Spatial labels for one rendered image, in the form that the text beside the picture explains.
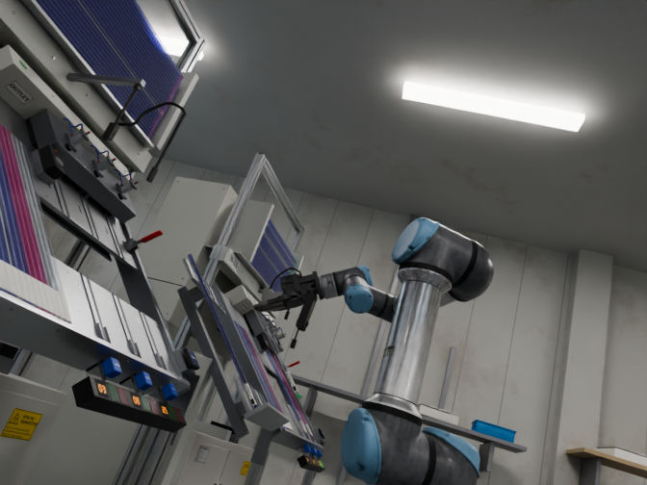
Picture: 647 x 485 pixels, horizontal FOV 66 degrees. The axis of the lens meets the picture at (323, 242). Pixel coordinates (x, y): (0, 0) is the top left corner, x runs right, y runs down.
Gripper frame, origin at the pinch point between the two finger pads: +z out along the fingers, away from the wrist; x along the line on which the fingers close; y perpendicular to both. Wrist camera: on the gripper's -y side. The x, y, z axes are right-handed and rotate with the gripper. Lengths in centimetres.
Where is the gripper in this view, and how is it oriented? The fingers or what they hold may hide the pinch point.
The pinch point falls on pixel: (258, 309)
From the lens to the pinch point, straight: 154.1
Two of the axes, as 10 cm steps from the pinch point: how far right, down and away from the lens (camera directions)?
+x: -0.9, -4.3, -9.0
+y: -2.1, -8.7, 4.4
